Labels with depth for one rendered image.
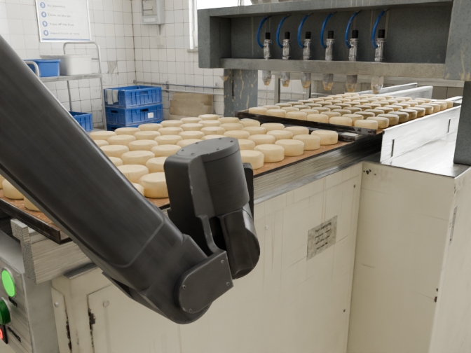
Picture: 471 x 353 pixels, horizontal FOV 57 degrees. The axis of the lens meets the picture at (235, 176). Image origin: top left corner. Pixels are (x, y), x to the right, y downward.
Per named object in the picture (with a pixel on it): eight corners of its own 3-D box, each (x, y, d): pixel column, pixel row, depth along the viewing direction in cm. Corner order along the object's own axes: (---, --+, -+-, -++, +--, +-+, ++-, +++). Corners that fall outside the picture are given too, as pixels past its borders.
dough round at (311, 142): (297, 143, 83) (298, 133, 83) (323, 146, 81) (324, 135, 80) (288, 148, 79) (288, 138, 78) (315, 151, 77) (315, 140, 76)
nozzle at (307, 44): (303, 87, 111) (307, 12, 106) (313, 87, 109) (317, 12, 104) (290, 89, 107) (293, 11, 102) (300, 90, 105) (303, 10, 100)
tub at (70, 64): (66, 73, 487) (64, 54, 481) (96, 73, 467) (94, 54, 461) (39, 74, 456) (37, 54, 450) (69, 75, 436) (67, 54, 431)
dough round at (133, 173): (106, 188, 57) (104, 174, 56) (117, 177, 62) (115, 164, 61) (144, 188, 57) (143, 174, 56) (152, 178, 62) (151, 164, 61)
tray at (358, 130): (376, 136, 91) (376, 129, 91) (234, 116, 117) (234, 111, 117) (463, 108, 134) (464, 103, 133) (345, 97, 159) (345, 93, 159)
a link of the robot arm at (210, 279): (127, 291, 41) (186, 322, 34) (92, 175, 37) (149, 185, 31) (220, 236, 48) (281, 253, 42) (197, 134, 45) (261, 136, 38)
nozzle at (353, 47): (347, 90, 103) (354, 10, 98) (359, 91, 101) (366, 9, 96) (335, 92, 99) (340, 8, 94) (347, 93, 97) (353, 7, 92)
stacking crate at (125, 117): (141, 116, 567) (140, 101, 562) (163, 120, 545) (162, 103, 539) (103, 122, 521) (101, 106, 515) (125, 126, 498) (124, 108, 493)
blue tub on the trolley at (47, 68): (39, 75, 451) (38, 59, 447) (64, 76, 431) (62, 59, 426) (12, 76, 427) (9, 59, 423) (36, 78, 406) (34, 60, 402)
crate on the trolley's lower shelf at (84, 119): (69, 128, 496) (67, 111, 490) (93, 131, 479) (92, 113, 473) (26, 136, 449) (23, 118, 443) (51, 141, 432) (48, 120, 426)
